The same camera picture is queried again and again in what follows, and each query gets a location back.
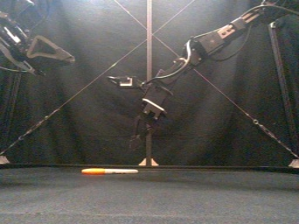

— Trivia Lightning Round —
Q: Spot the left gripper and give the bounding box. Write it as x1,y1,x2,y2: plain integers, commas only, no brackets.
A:
0,11,77,77

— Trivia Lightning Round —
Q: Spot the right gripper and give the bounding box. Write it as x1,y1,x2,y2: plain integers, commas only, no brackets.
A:
129,82,175,151

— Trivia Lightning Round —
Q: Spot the grey marker pen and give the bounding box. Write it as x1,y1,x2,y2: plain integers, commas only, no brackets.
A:
81,167,141,176

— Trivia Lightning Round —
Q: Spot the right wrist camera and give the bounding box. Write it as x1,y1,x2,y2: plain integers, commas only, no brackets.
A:
107,75,146,90

